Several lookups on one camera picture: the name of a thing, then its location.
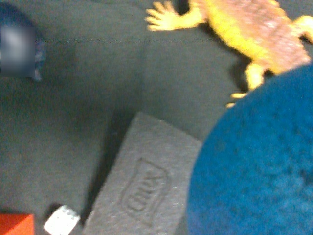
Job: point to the black white board eraser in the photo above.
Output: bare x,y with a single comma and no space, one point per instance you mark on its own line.
146,190

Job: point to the blue ball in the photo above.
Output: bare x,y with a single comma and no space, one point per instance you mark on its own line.
254,173

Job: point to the red square pot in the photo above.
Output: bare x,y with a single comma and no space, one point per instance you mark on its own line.
17,224

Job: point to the yellow orange toy lizard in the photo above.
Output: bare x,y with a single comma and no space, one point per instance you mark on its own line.
258,29

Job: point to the small white die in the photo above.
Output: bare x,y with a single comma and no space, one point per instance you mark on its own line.
62,221

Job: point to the dark blue plastic eggplant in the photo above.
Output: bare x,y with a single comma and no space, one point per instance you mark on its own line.
22,47

